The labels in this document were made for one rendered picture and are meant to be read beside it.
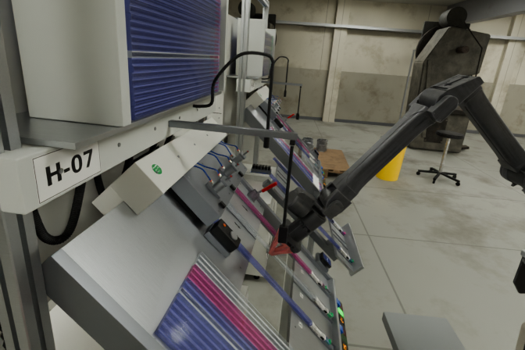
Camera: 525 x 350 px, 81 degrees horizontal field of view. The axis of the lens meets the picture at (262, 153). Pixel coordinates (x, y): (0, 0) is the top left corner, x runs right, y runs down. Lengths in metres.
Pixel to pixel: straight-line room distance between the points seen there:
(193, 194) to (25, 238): 0.36
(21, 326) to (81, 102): 0.32
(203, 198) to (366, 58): 7.87
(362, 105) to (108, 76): 8.16
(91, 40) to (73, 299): 0.37
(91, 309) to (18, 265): 0.12
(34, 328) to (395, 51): 8.48
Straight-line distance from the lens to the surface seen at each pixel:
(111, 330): 0.56
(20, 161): 0.44
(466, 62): 6.70
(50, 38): 0.57
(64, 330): 1.32
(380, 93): 8.60
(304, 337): 0.95
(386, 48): 8.58
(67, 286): 0.55
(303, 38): 8.23
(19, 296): 0.55
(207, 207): 0.76
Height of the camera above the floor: 1.51
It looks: 17 degrees down
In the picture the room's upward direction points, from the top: 4 degrees clockwise
